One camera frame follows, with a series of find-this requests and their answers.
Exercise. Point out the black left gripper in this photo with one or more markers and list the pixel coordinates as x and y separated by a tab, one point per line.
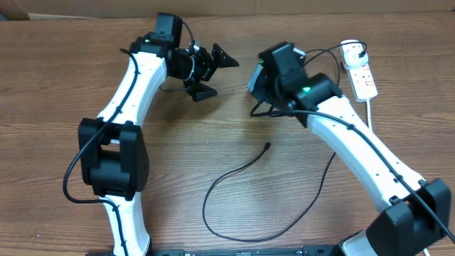
208	66

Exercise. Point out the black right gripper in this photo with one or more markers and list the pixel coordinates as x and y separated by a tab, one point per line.
261	88

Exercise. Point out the black smartphone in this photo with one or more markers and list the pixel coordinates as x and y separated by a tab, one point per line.
256	75

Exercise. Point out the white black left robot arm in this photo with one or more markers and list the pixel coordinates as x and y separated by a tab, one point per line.
113	154

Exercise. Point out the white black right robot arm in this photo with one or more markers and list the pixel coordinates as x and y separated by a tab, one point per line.
413	213

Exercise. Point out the white charger adapter plug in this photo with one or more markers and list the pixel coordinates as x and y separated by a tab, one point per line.
351	59

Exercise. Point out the white power strip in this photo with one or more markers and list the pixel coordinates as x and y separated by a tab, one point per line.
361	79

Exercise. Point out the brown cardboard backdrop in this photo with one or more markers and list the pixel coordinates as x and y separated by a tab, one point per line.
24	9

